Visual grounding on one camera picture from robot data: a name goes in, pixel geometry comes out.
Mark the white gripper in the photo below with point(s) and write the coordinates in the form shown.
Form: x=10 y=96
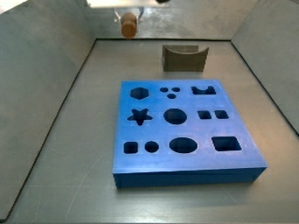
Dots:
x=127 y=4

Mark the blue shape sorter block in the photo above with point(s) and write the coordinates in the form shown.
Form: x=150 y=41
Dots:
x=181 y=136

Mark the dark grey curved cradle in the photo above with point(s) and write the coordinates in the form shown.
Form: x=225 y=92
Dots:
x=184 y=58

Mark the brown round cylinder peg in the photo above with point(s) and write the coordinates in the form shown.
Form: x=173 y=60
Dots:
x=129 y=25

